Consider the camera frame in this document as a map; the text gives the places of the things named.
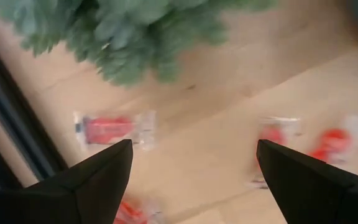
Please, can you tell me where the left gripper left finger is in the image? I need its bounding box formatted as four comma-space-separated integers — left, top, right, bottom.
0, 139, 134, 224

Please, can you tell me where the clear wrapper red gummy candy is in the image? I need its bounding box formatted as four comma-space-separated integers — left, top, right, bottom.
308, 114, 358, 166
73, 110, 157, 152
113, 198, 165, 224
255, 115, 301, 147

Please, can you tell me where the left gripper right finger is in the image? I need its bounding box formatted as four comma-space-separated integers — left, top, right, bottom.
256, 139, 358, 224

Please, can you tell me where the green succulent in white pot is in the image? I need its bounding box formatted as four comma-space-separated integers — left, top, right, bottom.
0, 0, 278, 87

